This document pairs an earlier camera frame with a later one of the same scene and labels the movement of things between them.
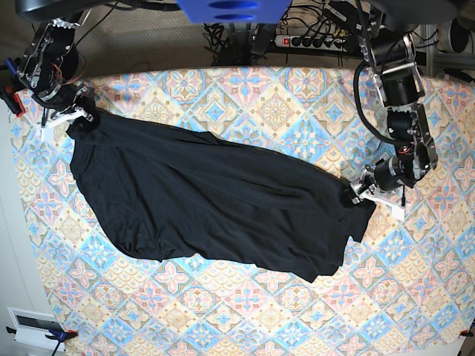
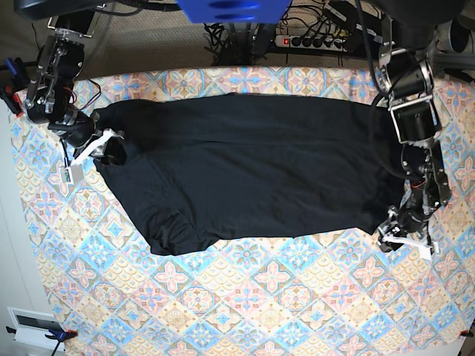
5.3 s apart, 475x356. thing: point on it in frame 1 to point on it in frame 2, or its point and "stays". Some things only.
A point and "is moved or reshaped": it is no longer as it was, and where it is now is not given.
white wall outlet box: (32, 327) stays
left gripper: (59, 96) to (79, 130)
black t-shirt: (169, 193) is moved or reshaped
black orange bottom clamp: (56, 333) stays
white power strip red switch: (313, 42) stays
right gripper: (387, 175) to (410, 219)
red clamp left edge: (11, 84) stays
